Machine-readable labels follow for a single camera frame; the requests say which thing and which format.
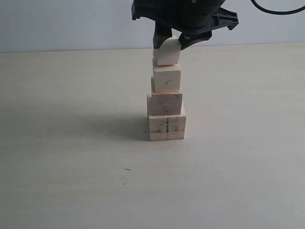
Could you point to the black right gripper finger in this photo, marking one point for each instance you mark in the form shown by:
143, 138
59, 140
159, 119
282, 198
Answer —
189, 40
161, 33

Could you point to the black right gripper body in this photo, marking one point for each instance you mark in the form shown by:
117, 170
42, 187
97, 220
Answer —
186, 15

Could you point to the medium wooden cube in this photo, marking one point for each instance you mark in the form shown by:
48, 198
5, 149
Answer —
165, 103

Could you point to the smallest wooden cube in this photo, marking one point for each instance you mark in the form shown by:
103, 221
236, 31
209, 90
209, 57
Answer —
168, 53

